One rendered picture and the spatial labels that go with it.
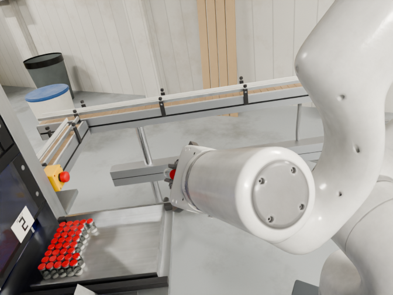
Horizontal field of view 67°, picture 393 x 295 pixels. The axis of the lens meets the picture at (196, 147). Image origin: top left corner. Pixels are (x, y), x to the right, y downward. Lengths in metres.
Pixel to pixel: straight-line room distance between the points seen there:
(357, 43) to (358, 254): 0.27
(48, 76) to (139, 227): 4.29
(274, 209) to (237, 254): 1.74
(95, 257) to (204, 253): 1.15
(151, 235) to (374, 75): 0.81
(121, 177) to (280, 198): 1.74
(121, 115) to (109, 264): 0.97
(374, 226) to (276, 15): 3.17
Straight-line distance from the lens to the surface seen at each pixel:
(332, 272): 0.57
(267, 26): 3.54
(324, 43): 0.29
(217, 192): 0.29
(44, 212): 1.15
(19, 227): 0.98
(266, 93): 1.68
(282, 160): 0.27
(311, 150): 1.96
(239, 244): 2.05
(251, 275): 1.91
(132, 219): 1.05
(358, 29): 0.29
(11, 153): 0.99
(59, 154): 1.49
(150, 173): 1.92
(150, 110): 1.68
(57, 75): 5.14
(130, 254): 0.94
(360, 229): 0.44
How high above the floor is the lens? 1.57
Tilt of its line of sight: 31 degrees down
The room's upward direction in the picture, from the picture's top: 10 degrees counter-clockwise
